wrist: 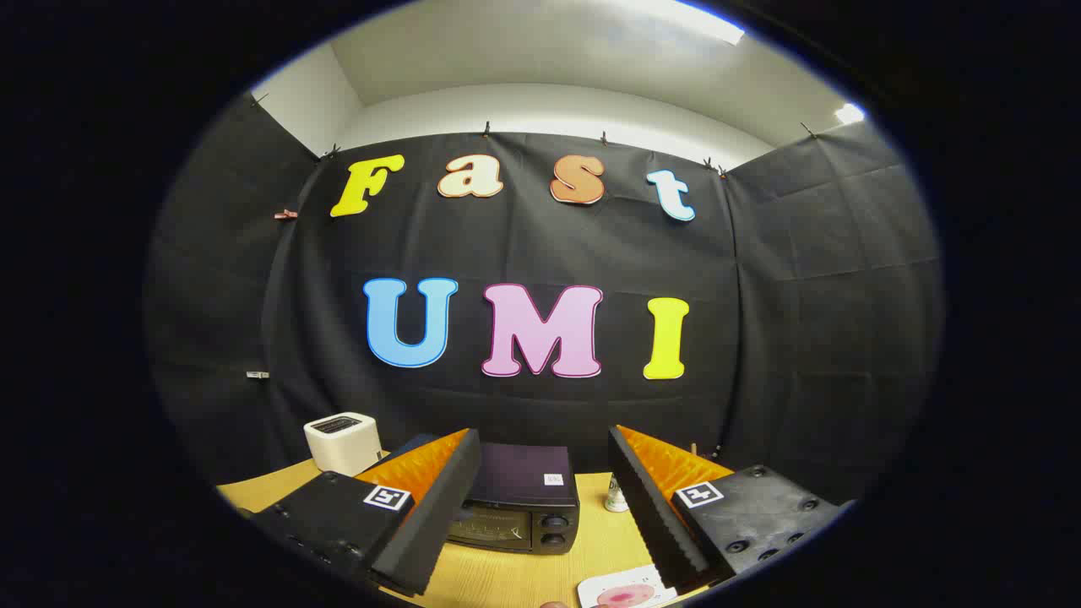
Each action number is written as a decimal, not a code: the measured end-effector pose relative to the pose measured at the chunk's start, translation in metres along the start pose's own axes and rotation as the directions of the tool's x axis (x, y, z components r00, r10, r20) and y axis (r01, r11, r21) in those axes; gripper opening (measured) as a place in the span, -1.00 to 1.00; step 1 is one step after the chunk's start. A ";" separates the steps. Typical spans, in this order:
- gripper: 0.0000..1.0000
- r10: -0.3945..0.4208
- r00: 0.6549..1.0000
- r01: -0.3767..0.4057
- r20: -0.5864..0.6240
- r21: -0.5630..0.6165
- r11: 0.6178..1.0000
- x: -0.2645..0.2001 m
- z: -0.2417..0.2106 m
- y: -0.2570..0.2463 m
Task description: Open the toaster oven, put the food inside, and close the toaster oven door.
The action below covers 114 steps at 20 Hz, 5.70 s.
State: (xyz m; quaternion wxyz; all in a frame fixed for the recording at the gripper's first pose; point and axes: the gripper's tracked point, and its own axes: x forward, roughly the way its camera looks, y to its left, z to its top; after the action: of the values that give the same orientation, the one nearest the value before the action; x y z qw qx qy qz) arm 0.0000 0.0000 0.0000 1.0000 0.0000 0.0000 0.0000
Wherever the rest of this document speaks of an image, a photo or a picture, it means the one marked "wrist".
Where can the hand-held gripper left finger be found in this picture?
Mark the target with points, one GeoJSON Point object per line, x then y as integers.
{"type": "Point", "coordinates": [439, 523]}

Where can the small ceiling light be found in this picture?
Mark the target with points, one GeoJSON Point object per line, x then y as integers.
{"type": "Point", "coordinates": [849, 112]}

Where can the white drink bottle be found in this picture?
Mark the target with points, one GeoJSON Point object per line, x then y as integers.
{"type": "Point", "coordinates": [616, 500]}

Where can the white bread toaster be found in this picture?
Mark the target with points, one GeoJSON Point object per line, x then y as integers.
{"type": "Point", "coordinates": [342, 447]}

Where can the white square plate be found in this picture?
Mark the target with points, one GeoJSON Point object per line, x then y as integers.
{"type": "Point", "coordinates": [608, 584]}

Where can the pink round ham slice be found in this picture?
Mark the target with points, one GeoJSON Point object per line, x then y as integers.
{"type": "Point", "coordinates": [625, 596]}

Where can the black toaster oven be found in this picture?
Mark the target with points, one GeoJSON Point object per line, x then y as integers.
{"type": "Point", "coordinates": [524, 477]}

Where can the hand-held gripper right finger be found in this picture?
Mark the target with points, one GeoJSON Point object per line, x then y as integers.
{"type": "Point", "coordinates": [654, 523]}

